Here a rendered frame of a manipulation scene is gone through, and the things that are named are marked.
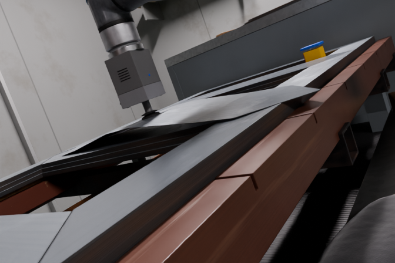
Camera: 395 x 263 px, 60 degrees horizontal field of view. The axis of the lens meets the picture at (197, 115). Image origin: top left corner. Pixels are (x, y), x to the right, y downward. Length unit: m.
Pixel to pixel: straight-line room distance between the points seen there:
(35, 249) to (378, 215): 0.34
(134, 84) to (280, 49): 0.84
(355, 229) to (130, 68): 0.47
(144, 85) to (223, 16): 3.59
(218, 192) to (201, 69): 1.35
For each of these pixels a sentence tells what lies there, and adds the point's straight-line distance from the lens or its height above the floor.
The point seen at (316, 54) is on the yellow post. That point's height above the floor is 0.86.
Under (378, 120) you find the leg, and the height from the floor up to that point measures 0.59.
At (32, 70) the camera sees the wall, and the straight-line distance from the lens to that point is 3.58.
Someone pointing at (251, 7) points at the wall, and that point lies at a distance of 4.13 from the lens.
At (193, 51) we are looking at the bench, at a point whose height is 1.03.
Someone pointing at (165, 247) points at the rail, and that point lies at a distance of 0.22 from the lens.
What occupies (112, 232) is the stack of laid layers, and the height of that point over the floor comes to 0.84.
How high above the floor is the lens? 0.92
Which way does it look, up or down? 6 degrees down
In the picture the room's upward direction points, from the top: 20 degrees counter-clockwise
